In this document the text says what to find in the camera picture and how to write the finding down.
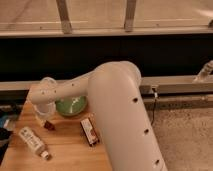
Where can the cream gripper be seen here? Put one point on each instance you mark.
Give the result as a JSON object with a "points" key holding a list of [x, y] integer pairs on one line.
{"points": [[40, 121]]}

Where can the dark red pepper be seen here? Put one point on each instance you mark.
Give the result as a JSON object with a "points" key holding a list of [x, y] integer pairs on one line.
{"points": [[49, 126]]}

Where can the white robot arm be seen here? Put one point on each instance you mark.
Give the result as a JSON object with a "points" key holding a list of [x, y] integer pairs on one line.
{"points": [[113, 92]]}

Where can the white bottle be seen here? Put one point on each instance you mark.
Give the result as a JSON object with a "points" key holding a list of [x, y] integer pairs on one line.
{"points": [[34, 142]]}

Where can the green bowl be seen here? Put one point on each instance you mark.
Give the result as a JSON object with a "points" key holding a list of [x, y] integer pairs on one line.
{"points": [[71, 106]]}

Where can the dark objects at left edge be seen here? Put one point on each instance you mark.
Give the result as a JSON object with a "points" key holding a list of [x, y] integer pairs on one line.
{"points": [[5, 134]]}

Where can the white and brown box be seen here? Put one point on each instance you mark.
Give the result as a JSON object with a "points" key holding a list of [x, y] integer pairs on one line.
{"points": [[89, 131]]}

